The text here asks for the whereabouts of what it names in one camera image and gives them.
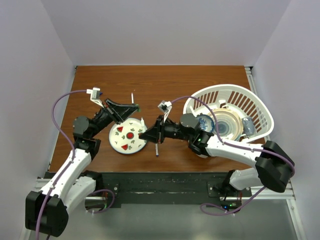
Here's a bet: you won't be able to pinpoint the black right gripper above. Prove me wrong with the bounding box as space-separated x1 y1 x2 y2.
139 115 192 145

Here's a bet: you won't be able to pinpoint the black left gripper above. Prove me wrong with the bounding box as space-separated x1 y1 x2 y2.
90 98 139 138

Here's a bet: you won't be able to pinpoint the green-end white pen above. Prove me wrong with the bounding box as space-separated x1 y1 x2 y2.
140 117 146 133

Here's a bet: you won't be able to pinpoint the white pen with printed text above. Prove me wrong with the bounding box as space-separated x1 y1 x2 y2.
155 143 159 157

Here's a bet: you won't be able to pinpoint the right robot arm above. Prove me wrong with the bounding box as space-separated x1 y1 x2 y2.
139 113 295 197

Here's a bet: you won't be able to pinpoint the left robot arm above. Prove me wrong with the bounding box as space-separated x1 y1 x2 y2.
25 97 140 239

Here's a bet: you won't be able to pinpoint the watermelon pattern plate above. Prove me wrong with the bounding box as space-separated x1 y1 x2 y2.
108 117 147 155

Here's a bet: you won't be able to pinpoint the blue patterned bowl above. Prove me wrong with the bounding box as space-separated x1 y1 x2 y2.
196 114 215 133

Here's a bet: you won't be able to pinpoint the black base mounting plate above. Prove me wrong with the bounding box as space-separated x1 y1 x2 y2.
80 170 252 208

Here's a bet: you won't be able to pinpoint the beige stacked plates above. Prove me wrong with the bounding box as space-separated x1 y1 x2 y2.
209 108 244 141

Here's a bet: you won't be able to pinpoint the white plastic basket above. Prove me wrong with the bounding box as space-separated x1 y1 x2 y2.
183 84 275 159

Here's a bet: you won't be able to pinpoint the grey cup in basket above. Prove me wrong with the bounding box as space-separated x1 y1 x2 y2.
241 116 255 136

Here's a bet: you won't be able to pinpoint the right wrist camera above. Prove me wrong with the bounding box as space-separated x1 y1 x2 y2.
157 100 172 123

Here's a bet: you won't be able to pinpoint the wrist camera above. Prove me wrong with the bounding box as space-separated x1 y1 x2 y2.
157 100 172 123
86 87 104 108

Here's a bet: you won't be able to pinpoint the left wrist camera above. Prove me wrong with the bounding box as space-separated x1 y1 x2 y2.
86 87 104 108

